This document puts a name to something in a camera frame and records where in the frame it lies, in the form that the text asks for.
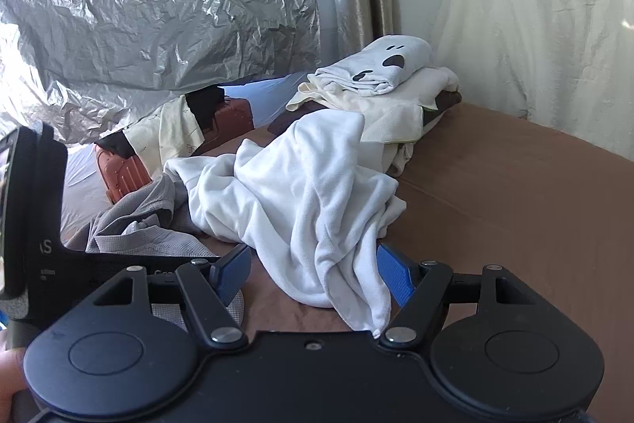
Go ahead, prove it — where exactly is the cream patterned cloth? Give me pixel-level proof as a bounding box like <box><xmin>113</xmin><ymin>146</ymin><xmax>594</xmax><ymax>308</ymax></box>
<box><xmin>122</xmin><ymin>96</ymin><xmax>204</xmax><ymax>179</ymax></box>

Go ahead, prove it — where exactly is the cream towel green trim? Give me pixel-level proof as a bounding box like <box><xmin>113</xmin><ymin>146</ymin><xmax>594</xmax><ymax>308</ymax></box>
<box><xmin>286</xmin><ymin>68</ymin><xmax>459</xmax><ymax>176</ymax></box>

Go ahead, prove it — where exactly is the silver foil window cover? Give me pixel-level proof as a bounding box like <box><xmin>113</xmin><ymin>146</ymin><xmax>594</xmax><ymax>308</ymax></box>
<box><xmin>1</xmin><ymin>0</ymin><xmax>320</xmax><ymax>144</ymax></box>

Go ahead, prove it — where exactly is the red-brown suitcase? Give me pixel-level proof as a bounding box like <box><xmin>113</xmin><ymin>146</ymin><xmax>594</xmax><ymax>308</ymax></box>
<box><xmin>95</xmin><ymin>89</ymin><xmax>254</xmax><ymax>203</ymax></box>

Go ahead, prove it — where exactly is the person left hand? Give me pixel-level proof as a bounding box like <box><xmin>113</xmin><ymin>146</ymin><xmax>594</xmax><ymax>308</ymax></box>
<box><xmin>0</xmin><ymin>348</ymin><xmax>27</xmax><ymax>423</ymax></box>

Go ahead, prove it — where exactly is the dark brown folded garment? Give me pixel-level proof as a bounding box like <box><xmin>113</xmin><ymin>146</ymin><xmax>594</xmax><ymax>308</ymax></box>
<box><xmin>423</xmin><ymin>90</ymin><xmax>462</xmax><ymax>126</ymax></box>

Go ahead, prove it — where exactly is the grey garment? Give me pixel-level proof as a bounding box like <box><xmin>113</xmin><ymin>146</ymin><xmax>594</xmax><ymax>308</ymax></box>
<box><xmin>71</xmin><ymin>174</ymin><xmax>213</xmax><ymax>259</ymax></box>

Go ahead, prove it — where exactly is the white t-shirt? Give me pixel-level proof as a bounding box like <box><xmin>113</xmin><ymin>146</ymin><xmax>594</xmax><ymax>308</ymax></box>
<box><xmin>163</xmin><ymin>109</ymin><xmax>406</xmax><ymax>335</ymax></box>

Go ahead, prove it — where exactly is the white covered mattress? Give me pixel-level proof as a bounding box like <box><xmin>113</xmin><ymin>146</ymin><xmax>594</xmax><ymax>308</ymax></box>
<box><xmin>432</xmin><ymin>0</ymin><xmax>633</xmax><ymax>158</ymax></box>

